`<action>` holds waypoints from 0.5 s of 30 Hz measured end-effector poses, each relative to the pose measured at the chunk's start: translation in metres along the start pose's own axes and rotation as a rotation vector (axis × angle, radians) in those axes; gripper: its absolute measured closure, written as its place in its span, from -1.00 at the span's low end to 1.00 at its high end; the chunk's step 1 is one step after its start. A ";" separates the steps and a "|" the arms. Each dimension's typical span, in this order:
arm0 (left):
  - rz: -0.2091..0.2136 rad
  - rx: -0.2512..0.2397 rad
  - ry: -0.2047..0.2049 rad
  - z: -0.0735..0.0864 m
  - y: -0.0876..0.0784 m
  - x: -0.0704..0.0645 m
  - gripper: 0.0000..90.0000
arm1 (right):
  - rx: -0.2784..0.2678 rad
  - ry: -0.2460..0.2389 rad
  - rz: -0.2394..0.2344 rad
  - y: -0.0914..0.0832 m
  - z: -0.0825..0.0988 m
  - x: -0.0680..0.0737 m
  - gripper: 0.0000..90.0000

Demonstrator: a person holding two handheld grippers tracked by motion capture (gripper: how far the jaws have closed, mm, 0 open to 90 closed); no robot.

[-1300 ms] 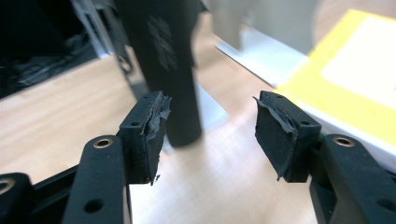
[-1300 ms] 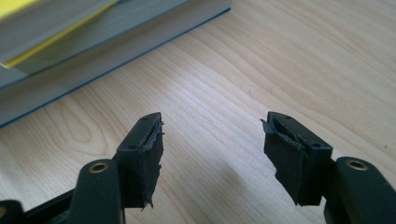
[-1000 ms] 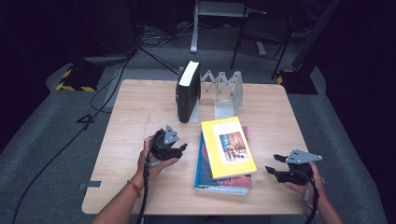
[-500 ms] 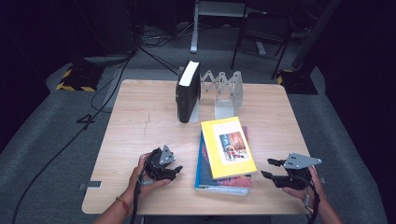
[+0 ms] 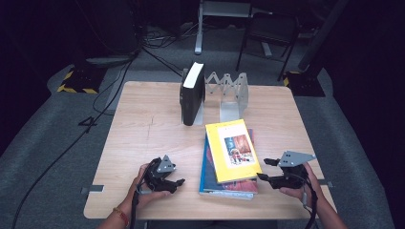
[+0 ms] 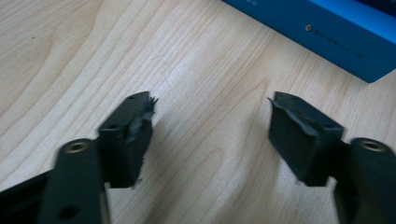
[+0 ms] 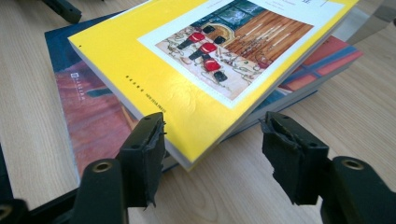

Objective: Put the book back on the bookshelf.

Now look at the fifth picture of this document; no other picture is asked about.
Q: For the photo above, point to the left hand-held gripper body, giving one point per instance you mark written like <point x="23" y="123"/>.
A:
<point x="156" y="178"/>

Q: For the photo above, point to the grey table edge bracket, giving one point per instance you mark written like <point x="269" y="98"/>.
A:
<point x="92" y="189"/>
<point x="326" y="183"/>

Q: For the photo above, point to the black equipment stand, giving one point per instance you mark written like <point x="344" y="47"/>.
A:
<point x="111" y="28"/>

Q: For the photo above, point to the black yellow striped base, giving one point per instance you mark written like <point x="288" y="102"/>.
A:
<point x="81" y="81"/>
<point x="305" y="86"/>

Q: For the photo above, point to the blue book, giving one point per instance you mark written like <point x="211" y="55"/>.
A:
<point x="202" y="185"/>

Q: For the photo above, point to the yellow book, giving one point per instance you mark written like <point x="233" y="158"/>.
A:
<point x="234" y="149"/>

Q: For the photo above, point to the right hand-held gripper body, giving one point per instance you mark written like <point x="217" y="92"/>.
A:
<point x="293" y="176"/>

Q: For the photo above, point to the grey slanted pole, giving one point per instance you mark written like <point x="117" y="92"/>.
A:
<point x="321" y="35"/>

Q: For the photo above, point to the expandable metal book rack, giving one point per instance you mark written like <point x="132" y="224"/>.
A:
<point x="230" y="111"/>

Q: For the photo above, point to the grey floor plate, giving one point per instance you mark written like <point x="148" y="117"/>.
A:
<point x="108" y="60"/>

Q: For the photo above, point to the black chair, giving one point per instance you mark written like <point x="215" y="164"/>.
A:
<point x="270" y="36"/>

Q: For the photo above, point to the black book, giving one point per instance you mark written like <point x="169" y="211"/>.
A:
<point x="192" y="101"/>

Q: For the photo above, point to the person's left hand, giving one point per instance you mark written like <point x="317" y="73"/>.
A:
<point x="148" y="198"/>

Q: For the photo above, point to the person's right hand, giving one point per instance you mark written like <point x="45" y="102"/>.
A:
<point x="310" y="187"/>

